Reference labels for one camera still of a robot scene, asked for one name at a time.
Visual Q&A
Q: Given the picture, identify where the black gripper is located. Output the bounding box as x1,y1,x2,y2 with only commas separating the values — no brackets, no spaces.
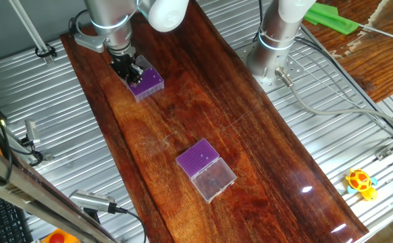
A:
109,55,146,86

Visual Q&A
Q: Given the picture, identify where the tall purple pipette tip box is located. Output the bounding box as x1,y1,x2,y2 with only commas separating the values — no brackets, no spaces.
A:
120,55,165,103

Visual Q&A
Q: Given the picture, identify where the flat purple pipette tip holder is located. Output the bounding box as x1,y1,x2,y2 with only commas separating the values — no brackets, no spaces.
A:
175,137,238,204

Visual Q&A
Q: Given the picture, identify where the silver aluminium pole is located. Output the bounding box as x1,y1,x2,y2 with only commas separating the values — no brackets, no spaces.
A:
7,0,51,57

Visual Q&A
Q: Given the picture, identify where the orange box with red button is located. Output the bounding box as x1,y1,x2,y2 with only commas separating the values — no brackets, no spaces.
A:
41,227,82,243

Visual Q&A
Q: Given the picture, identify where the black keyboard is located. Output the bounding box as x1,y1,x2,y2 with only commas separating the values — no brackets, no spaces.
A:
0,187,34,243

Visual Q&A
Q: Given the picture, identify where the green plastic sheet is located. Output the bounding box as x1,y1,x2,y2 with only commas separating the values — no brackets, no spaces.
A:
303,2,361,36

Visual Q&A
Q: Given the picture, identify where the yellow orange turtle toy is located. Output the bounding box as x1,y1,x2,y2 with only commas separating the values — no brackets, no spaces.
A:
344,167,379,202

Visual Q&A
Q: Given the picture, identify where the brown wooden side table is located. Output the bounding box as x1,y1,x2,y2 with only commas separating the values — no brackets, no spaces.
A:
300,0,393,104

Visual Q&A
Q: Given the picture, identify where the thin white rod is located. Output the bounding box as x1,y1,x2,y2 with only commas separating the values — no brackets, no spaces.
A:
357,23,393,46

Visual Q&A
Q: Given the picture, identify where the black cable ring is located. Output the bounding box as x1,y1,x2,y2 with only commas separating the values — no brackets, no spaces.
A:
34,43,58,59

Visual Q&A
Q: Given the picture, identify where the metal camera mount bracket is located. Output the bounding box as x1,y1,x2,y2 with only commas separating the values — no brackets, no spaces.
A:
0,117,55,163

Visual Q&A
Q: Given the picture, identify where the black camera cable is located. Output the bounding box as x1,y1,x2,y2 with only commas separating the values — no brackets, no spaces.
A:
11,136,45,167
114,205,148,243

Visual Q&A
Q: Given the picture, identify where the silver ribbed camera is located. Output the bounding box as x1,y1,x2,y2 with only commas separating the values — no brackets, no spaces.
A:
68,188,118,214

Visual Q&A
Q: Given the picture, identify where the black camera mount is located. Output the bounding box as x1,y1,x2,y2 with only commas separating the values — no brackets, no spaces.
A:
82,207,102,225

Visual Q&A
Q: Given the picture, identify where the steel frame beam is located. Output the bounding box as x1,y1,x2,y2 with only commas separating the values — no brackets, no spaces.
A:
0,137,120,243

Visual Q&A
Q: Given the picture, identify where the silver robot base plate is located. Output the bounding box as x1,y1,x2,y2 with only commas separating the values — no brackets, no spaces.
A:
235,42,306,94

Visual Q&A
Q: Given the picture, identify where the grey hose with metal connector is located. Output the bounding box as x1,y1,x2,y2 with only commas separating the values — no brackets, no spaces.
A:
274,66,393,134

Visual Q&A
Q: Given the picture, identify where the thin grey cable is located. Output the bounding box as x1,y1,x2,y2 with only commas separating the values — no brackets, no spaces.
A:
288,54,393,138

